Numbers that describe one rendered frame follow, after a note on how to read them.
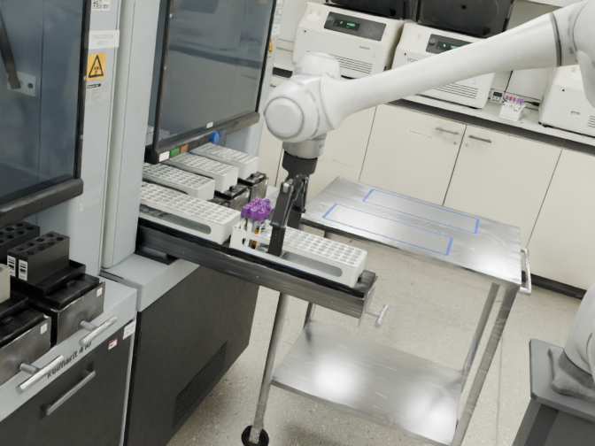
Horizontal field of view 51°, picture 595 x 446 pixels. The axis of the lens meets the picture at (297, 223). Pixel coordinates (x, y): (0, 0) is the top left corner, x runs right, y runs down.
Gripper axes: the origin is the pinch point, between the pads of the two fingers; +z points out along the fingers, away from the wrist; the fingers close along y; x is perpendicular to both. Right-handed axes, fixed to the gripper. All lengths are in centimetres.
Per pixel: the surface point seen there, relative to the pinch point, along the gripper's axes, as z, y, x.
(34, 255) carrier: -2, -44, 31
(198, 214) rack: -0.2, -2.7, 20.4
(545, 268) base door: 72, 229, -91
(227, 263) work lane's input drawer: 7.3, -6.6, 10.1
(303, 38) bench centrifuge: -20, 230, 77
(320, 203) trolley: 3.8, 39.3, 2.3
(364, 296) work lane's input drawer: 5.3, -4.8, -21.5
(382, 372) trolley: 58, 50, -28
